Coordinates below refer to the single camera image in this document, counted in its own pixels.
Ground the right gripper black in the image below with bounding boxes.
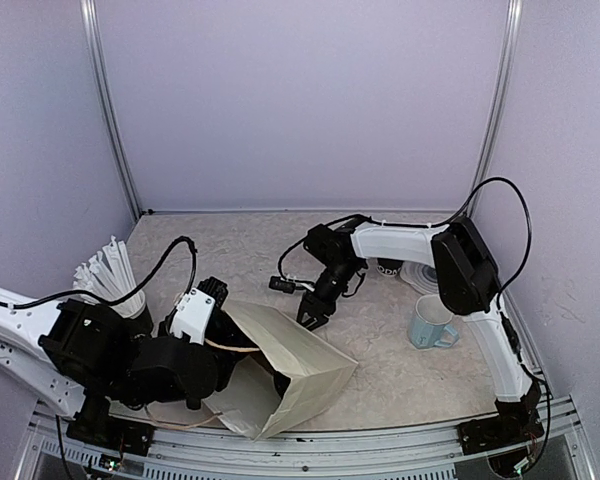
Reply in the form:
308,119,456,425
294,258,361,337

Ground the stack of paper cups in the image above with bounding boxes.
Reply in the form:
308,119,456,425
377,258,404,277

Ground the beige paper bag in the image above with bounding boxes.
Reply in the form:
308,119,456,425
192,301,358,440

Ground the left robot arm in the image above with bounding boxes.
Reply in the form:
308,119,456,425
0,277,231,445

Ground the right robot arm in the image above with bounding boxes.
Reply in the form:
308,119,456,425
269,207,541,444

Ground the light blue ceramic mug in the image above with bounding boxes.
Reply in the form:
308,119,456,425
408,294,460,349

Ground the grey swirl silicone lid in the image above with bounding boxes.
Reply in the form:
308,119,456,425
400,262,438,295

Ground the black cup holding straws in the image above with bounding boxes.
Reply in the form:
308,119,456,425
128,304,154,338

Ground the bundle of white straws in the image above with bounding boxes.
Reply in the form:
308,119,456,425
73,236,137,301

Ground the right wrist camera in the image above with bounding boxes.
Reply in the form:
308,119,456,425
268,276,315,294

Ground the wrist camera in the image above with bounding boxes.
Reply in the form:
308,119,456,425
268,276,315,294
167,277,229,345

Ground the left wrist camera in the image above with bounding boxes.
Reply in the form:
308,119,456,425
167,277,229,345

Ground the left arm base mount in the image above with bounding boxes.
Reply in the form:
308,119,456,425
66,394,155,456

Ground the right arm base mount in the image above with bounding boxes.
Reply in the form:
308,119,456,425
457,381,544,455

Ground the aluminium front rail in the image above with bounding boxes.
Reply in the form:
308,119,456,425
10,398,600,479

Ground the right aluminium corner post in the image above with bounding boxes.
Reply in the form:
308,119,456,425
471,0,524,192

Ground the aluminium corner post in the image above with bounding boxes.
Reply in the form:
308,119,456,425
471,0,524,192
80,0,143,222

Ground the left aluminium corner post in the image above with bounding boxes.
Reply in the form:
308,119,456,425
80,0,143,222

